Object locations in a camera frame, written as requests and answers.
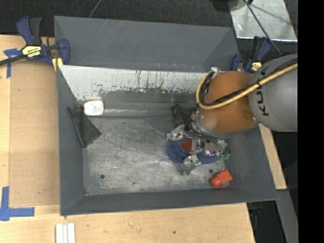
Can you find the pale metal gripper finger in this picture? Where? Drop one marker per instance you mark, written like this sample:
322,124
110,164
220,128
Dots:
177,135
190,162

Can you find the blue and red toy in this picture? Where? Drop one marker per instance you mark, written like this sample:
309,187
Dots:
177,152

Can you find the small black triangular cloth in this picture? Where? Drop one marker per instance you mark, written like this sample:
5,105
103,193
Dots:
178,114

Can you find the orange-red cap-shaped block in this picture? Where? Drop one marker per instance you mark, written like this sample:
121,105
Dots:
220,179

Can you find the grey metal bin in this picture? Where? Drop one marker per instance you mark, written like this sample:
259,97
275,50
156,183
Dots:
131,145

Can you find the black cloth pouch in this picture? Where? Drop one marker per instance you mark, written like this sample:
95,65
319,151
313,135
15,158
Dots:
86,130

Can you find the pale cardboard board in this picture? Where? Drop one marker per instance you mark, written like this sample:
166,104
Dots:
34,135

